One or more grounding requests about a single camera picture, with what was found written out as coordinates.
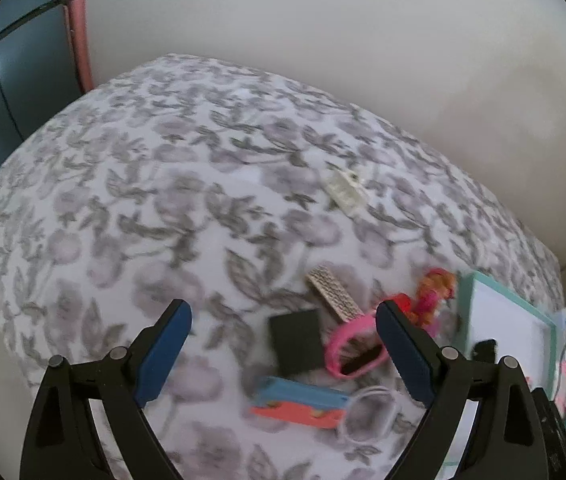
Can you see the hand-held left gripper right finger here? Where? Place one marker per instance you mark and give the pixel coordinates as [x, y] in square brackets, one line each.
[405, 355]

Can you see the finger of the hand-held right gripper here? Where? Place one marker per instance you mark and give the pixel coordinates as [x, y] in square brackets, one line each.
[484, 349]

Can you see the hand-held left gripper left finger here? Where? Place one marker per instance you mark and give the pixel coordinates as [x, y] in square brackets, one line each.
[163, 355]

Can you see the teal shallow box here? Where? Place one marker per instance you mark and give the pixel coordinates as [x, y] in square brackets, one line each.
[508, 330]

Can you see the pink wristband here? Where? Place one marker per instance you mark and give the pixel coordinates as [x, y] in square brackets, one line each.
[333, 347]

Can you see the red and white tube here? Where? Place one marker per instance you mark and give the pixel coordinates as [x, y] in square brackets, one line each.
[404, 304]

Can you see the pink toy pup figure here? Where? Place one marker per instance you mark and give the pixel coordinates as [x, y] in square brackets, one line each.
[433, 290]

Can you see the black charger block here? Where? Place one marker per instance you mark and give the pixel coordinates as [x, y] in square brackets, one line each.
[297, 342]

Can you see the blue and orange case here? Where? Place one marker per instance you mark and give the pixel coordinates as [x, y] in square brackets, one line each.
[298, 401]

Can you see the white plastic clip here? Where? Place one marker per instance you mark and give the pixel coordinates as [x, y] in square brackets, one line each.
[345, 192]

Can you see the grey floral blanket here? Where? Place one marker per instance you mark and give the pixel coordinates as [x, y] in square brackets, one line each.
[163, 160]

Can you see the pink pole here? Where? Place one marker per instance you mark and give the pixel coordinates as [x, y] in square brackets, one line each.
[78, 45]

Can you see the dark blue cabinet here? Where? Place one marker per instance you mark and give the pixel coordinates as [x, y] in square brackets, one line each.
[18, 60]

